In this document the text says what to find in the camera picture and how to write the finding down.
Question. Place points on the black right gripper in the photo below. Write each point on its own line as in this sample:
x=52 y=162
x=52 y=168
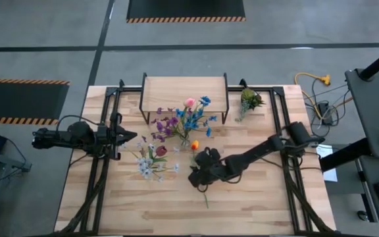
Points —
x=212 y=168

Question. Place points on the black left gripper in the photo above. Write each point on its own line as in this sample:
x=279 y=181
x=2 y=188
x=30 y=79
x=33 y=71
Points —
x=105 y=138

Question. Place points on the orange yellow artificial tulip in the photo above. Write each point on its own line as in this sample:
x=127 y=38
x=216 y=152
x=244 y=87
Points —
x=194 y=145

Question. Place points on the round clear glass vase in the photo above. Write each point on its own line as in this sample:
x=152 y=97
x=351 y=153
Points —
x=185 y=142

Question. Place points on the blue artificial flower bunch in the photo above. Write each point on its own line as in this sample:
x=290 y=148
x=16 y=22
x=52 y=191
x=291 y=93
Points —
x=191 y=123

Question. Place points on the pink artificial tulip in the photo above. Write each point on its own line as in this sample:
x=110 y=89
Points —
x=189 y=102

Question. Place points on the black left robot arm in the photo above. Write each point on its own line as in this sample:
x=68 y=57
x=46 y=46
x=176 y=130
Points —
x=61 y=136

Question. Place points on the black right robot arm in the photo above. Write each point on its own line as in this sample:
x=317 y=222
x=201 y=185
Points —
x=258 y=151

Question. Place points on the wooden shelf with black legs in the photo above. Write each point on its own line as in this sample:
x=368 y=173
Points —
x=183 y=92

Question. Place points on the white artificial flower bunch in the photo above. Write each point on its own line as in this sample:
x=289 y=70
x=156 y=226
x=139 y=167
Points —
x=146 y=166

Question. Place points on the dark red artificial tulip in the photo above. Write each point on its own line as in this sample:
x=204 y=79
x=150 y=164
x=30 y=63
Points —
x=161 y=150

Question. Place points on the black hazard-striped floor mat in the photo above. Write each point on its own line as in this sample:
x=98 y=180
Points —
x=18 y=98
x=186 y=8

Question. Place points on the white paper sheet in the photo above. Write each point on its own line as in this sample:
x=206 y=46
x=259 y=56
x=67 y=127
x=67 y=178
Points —
x=329 y=174

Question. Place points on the black power strip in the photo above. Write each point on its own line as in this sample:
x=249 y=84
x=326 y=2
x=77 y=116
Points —
x=325 y=113

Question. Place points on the black computer mouse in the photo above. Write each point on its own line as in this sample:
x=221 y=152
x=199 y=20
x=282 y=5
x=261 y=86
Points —
x=363 y=215

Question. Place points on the grey desk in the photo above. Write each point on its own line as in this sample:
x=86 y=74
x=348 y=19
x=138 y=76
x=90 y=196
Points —
x=377 y=108

